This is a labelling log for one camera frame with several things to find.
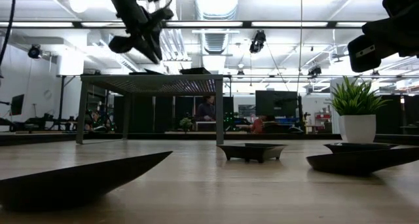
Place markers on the black ceiling spotlight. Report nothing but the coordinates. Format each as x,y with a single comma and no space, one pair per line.
34,52
315,70

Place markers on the large black monitor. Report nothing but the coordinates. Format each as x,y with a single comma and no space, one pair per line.
276,103

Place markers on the black square mini plate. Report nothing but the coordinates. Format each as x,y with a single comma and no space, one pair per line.
353,147
195,72
252,153

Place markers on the small green plant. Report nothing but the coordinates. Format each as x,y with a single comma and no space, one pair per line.
186,123

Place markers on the black partition panels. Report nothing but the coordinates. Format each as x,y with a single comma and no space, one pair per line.
144,114

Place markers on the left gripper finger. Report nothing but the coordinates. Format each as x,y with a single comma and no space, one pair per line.
156,45
147,48

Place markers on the silver ventilation duct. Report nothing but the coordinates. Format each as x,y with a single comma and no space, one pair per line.
216,4

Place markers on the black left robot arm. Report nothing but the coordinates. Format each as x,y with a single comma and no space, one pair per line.
118,1

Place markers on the red storage shelf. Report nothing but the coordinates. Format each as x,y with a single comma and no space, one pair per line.
322,119

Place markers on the grey perforated metal shelf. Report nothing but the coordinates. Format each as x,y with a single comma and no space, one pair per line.
150,83

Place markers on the green plant in white pot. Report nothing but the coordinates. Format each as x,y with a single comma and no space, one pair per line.
358,125

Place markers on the black beam with light strips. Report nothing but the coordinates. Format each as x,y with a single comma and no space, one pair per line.
203,24

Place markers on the black overhead camera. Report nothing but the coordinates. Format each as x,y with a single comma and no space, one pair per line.
258,40

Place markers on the black teardrop mini plate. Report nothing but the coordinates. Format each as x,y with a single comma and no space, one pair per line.
158,73
65,184
353,165

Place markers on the cluttered background bench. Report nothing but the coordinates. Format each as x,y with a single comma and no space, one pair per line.
49,122

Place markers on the small black monitor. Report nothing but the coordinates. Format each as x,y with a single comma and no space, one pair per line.
17,104

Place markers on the black wavy square bowl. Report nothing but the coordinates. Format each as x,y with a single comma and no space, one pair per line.
137,73

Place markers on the black aluminium table frame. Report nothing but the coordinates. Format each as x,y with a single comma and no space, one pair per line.
39,138

